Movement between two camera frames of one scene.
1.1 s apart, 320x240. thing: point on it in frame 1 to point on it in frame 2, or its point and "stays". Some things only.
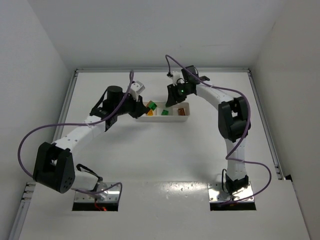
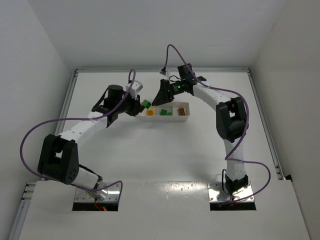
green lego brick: x=164 y=112 stays
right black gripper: x=174 y=92 to x=167 y=89
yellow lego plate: x=150 y=113 stays
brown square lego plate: x=181 y=112 stays
